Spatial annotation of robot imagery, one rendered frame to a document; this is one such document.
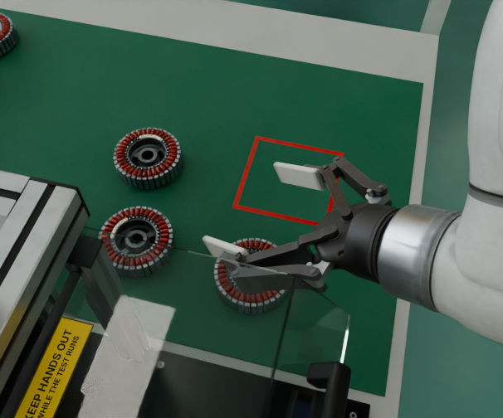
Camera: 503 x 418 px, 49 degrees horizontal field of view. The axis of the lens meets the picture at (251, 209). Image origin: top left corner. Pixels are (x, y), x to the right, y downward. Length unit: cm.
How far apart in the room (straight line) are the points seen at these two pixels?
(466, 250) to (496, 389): 126
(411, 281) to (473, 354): 122
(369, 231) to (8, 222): 31
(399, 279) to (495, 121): 16
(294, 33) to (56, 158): 54
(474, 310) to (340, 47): 81
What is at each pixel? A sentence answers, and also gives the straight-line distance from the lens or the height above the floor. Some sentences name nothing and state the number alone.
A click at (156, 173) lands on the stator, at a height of 79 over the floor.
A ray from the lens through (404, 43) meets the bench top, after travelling 121.
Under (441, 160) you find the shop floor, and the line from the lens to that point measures 202.
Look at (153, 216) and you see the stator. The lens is 86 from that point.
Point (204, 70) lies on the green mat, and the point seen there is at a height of 75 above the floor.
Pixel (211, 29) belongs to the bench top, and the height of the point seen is 75.
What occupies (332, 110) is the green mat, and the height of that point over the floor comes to 75.
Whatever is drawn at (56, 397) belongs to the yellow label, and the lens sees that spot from 48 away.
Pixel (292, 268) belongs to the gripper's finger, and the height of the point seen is 102.
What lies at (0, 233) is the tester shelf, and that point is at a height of 111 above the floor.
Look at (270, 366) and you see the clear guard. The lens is 46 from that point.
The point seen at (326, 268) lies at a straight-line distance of 54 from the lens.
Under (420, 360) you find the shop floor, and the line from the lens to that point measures 165.
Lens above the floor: 150
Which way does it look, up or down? 57 degrees down
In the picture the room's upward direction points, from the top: straight up
